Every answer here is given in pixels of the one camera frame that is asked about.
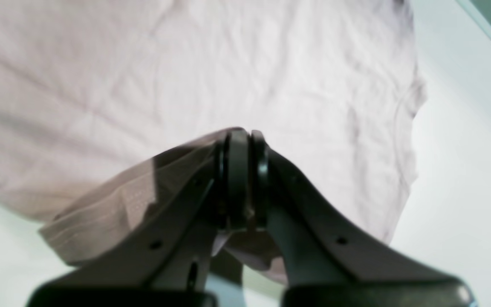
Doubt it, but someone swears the right gripper black right finger with grey pad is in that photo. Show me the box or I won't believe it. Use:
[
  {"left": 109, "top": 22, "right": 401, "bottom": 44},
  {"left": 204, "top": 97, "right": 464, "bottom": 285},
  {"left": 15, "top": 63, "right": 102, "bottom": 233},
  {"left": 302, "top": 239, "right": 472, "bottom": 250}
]
[{"left": 250, "top": 130, "right": 476, "bottom": 307}]

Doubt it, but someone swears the right gripper black left finger with grey pad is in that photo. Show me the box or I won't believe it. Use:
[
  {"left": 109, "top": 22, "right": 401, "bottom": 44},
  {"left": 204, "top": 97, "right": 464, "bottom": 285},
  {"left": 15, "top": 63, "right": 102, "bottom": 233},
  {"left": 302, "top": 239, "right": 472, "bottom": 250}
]
[{"left": 27, "top": 130, "right": 249, "bottom": 307}]

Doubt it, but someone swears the mauve T-shirt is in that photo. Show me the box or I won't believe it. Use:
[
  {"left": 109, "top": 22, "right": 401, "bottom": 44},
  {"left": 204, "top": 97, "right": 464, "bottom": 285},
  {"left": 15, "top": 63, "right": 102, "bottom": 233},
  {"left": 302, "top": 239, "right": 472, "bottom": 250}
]
[{"left": 0, "top": 0, "right": 425, "bottom": 265}]

